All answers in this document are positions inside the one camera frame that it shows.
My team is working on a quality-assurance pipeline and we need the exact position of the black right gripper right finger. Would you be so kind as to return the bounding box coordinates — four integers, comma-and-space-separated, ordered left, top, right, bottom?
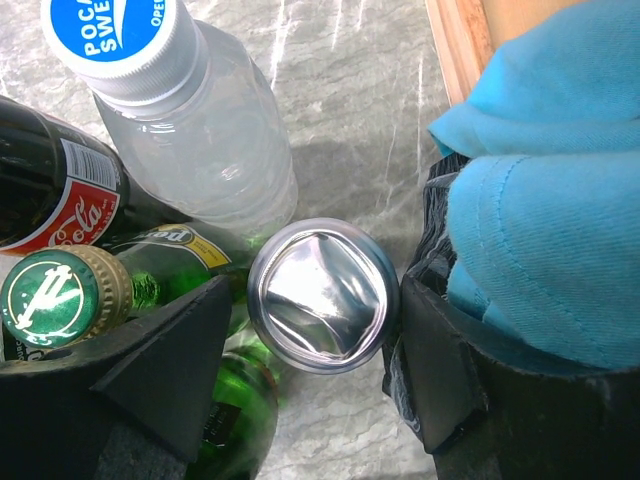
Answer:
384, 276, 639, 479

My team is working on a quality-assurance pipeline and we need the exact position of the silver beverage can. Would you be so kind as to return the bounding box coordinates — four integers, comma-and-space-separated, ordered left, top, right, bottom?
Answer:
247, 218, 400, 375

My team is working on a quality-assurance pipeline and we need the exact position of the wooden clothes rack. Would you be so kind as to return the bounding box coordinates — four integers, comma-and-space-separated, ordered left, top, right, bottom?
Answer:
425, 0, 494, 105

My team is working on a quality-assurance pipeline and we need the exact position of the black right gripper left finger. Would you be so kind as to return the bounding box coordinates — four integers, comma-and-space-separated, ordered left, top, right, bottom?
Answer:
1, 277, 231, 479

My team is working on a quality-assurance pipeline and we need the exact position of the dark cola glass bottle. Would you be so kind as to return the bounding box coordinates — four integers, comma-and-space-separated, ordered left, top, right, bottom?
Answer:
1, 97, 190, 256

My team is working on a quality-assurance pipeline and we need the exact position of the turquoise hanging shirt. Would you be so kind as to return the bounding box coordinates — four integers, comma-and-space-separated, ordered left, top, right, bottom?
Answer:
429, 1, 639, 370

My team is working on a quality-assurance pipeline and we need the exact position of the clear water bottle blue cap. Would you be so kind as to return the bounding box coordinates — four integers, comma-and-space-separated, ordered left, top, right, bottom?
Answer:
41, 1, 298, 237

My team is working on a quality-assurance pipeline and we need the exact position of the green glass bottle gold cap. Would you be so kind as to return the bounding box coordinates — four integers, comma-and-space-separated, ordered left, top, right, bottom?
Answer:
1, 221, 255, 350

